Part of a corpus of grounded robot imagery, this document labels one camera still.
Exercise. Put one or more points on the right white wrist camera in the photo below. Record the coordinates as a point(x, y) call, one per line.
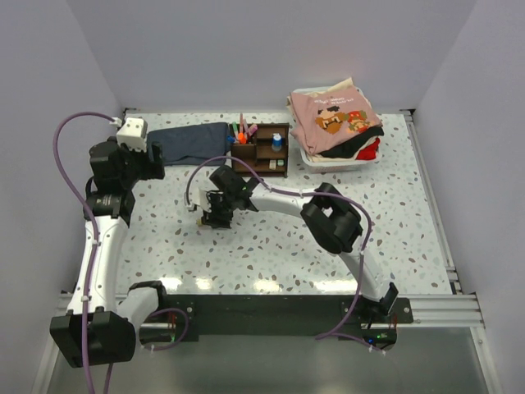
point(200, 200)

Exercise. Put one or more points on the folded dark blue cloth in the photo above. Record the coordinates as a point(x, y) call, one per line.
point(191, 145)

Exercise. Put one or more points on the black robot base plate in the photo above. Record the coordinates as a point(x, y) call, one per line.
point(275, 315)

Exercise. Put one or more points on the black garment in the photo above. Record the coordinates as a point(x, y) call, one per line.
point(350, 147)

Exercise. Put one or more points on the red garment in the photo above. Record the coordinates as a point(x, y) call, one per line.
point(369, 151)

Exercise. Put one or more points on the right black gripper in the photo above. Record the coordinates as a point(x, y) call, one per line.
point(213, 219)

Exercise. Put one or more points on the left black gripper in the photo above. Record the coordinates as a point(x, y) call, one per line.
point(157, 166)

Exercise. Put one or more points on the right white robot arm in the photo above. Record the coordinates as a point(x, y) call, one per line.
point(338, 226)

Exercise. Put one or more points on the pink pixel-print shirt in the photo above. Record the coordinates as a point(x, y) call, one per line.
point(326, 118)

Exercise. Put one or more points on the white laundry basket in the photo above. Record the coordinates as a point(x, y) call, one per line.
point(336, 165)

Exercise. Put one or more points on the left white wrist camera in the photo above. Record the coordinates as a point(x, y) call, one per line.
point(133, 134)

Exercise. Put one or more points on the blue grey pencil sharpener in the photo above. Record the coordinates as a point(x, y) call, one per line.
point(277, 142)

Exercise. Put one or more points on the green capped white marker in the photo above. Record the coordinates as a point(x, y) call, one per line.
point(235, 129)

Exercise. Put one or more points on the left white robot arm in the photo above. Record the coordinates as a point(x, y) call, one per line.
point(97, 328)

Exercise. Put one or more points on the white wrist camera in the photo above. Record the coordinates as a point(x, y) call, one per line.
point(133, 134)
point(200, 200)

